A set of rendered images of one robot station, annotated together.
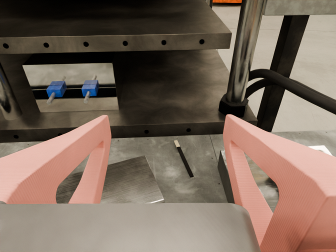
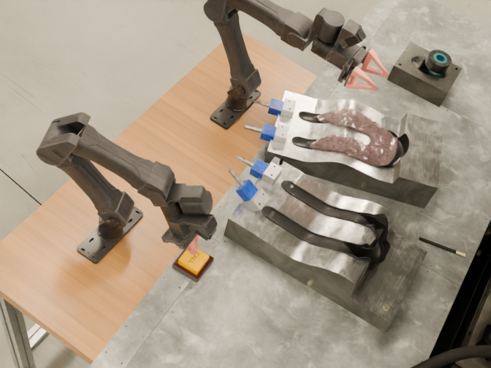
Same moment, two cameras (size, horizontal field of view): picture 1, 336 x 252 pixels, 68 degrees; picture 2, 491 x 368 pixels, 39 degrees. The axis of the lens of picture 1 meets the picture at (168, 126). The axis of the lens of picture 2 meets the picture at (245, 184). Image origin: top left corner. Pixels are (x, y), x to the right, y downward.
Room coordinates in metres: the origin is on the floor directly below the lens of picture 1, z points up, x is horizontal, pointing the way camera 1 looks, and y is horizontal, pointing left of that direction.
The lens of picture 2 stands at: (0.34, -1.34, 2.43)
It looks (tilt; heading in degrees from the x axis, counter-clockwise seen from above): 54 degrees down; 112
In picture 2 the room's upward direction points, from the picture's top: 16 degrees clockwise
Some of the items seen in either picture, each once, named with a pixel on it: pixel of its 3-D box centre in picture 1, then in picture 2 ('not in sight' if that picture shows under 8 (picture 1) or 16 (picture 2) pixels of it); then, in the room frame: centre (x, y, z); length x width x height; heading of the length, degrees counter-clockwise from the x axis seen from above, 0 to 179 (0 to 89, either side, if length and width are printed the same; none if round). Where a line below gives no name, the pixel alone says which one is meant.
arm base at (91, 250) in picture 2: not in sight; (111, 224); (-0.29, -0.60, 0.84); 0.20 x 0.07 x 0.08; 90
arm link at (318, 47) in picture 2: not in sight; (325, 45); (-0.08, 0.00, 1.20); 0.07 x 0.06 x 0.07; 0
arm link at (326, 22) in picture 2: not in sight; (318, 28); (-0.11, 0.00, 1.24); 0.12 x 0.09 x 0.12; 0
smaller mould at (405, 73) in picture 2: not in sight; (424, 74); (0.13, 0.53, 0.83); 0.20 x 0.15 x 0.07; 3
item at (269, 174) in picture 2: not in sight; (256, 168); (-0.08, -0.23, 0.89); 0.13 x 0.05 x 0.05; 4
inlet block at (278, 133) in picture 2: not in sight; (265, 131); (-0.14, -0.07, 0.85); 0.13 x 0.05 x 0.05; 21
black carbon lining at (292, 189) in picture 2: not in sight; (330, 221); (0.18, -0.26, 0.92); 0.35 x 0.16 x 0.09; 3
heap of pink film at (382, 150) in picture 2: not in sight; (357, 134); (0.09, 0.07, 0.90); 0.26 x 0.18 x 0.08; 21
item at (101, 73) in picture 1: (88, 58); not in sight; (0.96, 0.32, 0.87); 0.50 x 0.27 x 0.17; 3
